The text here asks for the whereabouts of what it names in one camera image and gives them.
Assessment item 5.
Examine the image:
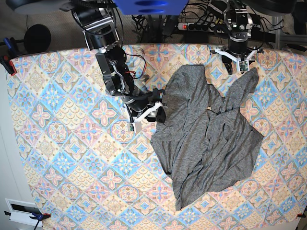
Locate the patterned colourful tablecloth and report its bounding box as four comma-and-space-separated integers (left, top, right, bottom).
6, 49, 307, 230

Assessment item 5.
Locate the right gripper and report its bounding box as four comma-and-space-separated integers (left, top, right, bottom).
124, 90, 166, 133

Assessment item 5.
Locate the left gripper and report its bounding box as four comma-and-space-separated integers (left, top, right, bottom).
211, 44, 263, 73

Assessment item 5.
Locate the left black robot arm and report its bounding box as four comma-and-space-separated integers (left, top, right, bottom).
211, 0, 263, 75

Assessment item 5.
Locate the red blue table clamp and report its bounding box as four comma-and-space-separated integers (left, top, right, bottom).
0, 37, 20, 76

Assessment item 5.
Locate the black round stool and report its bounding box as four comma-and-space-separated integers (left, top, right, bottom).
24, 24, 51, 54

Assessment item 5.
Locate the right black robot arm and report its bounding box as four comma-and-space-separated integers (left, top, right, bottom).
71, 0, 166, 132

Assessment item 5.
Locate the grey t-shirt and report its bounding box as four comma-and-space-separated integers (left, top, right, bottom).
151, 65, 263, 210

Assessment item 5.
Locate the black power strip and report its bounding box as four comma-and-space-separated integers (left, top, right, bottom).
177, 23, 227, 33

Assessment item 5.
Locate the orange blue corner clamp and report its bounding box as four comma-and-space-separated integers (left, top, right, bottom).
4, 211, 51, 230

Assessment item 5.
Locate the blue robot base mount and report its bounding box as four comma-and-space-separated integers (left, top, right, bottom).
114, 0, 188, 15

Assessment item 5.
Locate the white wall outlet box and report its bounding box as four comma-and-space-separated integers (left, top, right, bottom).
4, 198, 41, 230

